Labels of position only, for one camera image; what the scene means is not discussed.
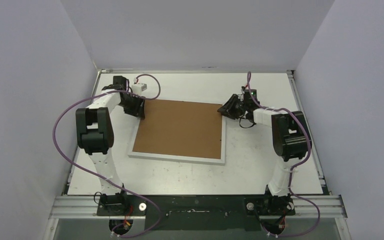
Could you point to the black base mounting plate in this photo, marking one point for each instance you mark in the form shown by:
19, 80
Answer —
196, 212

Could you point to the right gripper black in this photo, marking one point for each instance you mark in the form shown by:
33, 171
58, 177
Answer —
236, 106

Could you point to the white picture frame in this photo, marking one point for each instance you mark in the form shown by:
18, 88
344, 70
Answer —
178, 159

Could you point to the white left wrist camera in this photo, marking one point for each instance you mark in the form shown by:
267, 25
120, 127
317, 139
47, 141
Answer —
137, 87

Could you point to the aluminium front rail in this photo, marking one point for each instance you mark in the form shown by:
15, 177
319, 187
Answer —
84, 207

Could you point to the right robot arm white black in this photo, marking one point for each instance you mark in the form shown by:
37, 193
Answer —
291, 143

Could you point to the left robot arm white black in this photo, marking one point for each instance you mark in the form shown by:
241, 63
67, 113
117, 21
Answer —
95, 135

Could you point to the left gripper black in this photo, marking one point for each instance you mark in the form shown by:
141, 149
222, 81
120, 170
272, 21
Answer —
139, 111

